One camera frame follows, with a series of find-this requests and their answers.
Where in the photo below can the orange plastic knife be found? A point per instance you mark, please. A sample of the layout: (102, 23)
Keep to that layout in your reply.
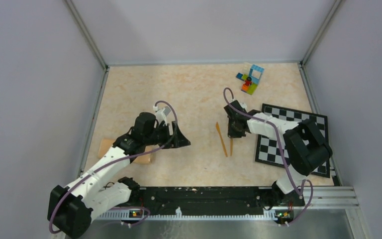
(221, 139)

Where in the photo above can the orange plastic spoon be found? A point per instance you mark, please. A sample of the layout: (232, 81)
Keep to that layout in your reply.
(231, 147)

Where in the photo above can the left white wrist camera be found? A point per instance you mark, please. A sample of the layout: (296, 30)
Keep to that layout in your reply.
(161, 114)

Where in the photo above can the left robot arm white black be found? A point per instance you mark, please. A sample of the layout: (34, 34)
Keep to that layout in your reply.
(73, 208)

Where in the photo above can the black white checkerboard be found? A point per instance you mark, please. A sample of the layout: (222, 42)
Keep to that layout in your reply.
(268, 149)

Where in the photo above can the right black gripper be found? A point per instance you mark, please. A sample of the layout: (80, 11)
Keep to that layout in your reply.
(231, 133)

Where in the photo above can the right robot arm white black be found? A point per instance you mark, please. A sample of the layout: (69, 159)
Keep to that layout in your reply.
(302, 146)

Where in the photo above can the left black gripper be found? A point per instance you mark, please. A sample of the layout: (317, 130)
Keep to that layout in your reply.
(177, 139)

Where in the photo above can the aluminium frame profile front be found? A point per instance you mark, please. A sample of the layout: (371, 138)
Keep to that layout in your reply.
(320, 197)

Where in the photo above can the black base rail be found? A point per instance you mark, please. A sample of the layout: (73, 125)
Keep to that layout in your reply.
(211, 201)

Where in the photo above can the colourful toy brick model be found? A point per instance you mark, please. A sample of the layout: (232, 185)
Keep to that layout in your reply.
(250, 76)

